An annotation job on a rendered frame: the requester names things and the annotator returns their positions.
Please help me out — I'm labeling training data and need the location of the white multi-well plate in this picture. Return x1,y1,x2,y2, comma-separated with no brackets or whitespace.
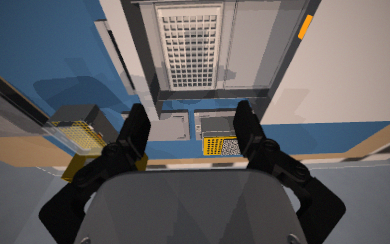
155,2,223,90

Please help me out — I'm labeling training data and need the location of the olive-brown open-top box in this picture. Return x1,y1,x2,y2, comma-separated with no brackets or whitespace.
61,152,148,183

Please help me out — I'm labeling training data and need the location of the blue flat mat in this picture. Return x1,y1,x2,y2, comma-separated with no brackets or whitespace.
0,0,390,160

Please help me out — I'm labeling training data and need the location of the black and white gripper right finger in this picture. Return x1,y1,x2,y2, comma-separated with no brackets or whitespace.
233,100,346,244

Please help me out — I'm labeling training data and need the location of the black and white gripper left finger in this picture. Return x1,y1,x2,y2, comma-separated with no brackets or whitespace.
39,103,151,244

